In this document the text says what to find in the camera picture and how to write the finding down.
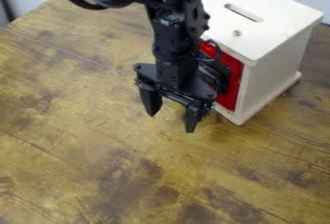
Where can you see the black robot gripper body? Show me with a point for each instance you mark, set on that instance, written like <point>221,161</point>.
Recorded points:
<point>174,76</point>

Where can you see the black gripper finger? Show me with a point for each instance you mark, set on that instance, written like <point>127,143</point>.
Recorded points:
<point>151,99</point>
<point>194,114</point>

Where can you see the red drawer with black handle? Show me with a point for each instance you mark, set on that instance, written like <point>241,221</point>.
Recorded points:
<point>221,70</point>

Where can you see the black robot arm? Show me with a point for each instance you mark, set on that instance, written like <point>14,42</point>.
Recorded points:
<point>170,9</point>

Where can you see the white wooden drawer box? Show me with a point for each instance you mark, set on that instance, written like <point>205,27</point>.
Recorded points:
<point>265,34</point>

